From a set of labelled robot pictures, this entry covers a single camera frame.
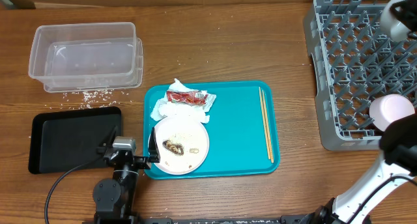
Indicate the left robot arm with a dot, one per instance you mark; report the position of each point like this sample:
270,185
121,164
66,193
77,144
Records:
114,197

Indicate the red snack wrapper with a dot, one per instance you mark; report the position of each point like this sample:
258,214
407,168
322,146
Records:
190,97

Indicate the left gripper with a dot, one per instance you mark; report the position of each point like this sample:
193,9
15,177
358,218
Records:
154,151

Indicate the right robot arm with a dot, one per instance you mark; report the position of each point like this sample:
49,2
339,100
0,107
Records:
394,166

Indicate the wooden chopstick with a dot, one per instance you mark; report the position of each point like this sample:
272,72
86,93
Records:
262,103
267,126

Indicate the crumpled white napkin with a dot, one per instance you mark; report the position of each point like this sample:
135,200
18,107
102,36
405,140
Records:
163,108

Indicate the clear plastic container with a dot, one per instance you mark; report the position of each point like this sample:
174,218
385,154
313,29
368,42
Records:
86,57

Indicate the black plastic tray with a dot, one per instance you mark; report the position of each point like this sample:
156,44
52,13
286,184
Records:
63,140

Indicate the small pink bowl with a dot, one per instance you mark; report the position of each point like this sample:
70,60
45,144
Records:
387,109

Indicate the grey dishwasher rack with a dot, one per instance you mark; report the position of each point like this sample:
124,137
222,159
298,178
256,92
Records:
355,63

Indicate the brown food scrap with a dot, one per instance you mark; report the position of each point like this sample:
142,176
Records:
175,148

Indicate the scattered rice on table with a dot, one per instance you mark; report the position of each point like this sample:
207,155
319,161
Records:
79,100

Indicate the grey-white bowl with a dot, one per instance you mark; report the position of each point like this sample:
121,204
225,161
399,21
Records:
393,28

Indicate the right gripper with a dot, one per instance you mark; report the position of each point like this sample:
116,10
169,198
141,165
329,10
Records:
407,17

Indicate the teal serving tray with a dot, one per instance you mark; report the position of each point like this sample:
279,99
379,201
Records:
235,130

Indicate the large white plate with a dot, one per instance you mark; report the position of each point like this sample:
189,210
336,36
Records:
188,132

